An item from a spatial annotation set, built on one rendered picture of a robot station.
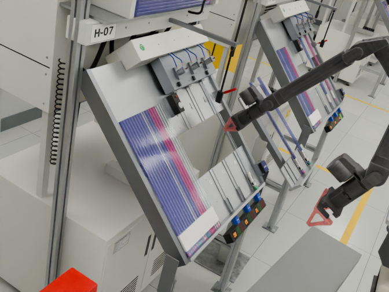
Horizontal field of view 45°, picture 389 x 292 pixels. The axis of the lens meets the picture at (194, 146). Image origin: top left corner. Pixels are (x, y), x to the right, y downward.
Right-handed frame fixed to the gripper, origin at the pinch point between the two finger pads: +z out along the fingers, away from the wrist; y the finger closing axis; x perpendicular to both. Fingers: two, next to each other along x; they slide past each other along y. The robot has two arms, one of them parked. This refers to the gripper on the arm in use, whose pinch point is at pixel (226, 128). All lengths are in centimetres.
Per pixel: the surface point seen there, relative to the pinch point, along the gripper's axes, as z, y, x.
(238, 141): 3.0, -7.7, 8.0
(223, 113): 1.8, -7.8, -6.1
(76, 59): -7, 63, -44
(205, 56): -9.6, 0.1, -30.1
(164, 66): -8.3, 27.1, -32.3
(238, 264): 62, -34, 72
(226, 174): 2.8, 13.4, 15.6
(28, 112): 175, -57, -82
